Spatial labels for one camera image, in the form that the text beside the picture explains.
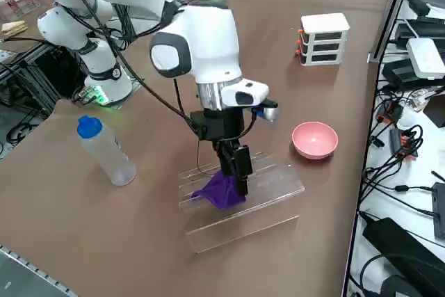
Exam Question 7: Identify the black flat box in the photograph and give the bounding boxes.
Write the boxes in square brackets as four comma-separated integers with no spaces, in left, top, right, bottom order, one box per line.
[382,56,430,91]

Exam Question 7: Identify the white mini drawer cabinet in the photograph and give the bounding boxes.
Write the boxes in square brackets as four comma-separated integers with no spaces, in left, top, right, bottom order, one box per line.
[295,13,350,67]

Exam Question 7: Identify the wooden blocks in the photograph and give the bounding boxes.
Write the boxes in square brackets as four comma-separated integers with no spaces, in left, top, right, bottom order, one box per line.
[1,20,29,36]

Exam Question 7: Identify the aluminium table edge rail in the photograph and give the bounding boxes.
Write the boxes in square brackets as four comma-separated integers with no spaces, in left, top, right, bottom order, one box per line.
[0,245,84,297]

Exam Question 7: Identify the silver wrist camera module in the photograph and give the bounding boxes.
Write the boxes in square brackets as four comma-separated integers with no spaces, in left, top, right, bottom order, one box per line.
[250,99,280,123]

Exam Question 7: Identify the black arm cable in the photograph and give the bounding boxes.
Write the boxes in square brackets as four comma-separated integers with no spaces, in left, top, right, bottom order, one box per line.
[57,0,202,138]

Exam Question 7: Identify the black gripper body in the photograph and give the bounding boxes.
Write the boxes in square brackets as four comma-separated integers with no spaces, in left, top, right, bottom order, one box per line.
[189,108,245,144]

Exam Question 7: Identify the clear bottle with blue cap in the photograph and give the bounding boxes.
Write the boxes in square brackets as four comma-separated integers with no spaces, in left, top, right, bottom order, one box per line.
[76,115,137,186]

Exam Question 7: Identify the pink bowl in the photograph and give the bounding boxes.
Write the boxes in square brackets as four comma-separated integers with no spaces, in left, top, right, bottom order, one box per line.
[291,122,339,161]

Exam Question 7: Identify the purple cloth towel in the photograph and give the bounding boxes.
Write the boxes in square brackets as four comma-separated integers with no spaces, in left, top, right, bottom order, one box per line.
[191,170,248,211]

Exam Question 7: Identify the clear acrylic storage rack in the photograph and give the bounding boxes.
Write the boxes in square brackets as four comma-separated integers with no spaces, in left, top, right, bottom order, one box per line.
[177,152,306,255]

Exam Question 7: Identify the aluminium frame post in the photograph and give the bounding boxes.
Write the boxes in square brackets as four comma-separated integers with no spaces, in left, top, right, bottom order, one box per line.
[368,0,418,64]

